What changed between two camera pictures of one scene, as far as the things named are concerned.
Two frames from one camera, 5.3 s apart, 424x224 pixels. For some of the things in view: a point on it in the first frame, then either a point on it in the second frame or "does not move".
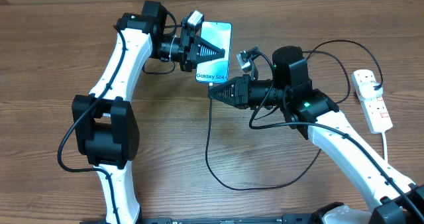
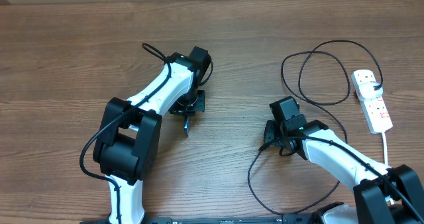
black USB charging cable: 317,152 -> 282,212
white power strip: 375,112 does not move
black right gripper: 242,86 -> 272,128
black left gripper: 191,47 -> 199,105
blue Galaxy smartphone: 216,70 -> 187,126
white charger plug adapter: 368,91 does not move
